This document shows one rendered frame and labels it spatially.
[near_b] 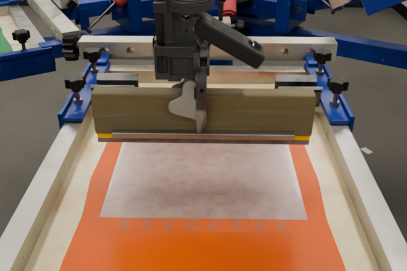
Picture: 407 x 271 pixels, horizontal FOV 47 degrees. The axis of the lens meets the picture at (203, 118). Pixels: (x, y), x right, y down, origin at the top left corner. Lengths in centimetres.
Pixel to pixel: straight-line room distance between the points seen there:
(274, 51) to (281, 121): 51
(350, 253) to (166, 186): 33
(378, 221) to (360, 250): 5
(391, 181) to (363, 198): 180
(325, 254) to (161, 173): 33
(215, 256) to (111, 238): 16
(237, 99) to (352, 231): 28
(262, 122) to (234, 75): 45
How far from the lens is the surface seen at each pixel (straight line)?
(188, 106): 72
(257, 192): 83
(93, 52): 115
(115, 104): 75
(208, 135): 75
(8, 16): 187
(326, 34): 168
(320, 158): 94
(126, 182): 86
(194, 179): 85
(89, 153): 95
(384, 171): 266
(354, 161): 88
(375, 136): 296
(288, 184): 85
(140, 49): 125
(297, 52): 126
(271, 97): 74
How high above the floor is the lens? 147
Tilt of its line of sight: 30 degrees down
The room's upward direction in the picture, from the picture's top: straight up
